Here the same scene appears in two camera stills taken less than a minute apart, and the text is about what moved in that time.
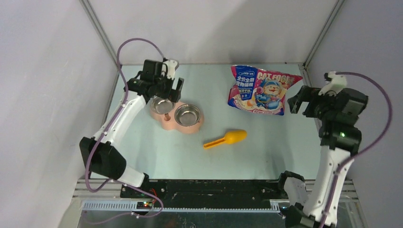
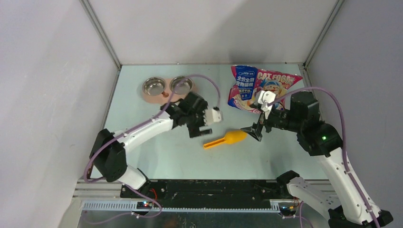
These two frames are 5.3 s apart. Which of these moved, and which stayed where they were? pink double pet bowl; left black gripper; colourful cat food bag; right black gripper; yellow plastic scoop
Moved: pink double pet bowl; right black gripper; left black gripper
Stayed: yellow plastic scoop; colourful cat food bag
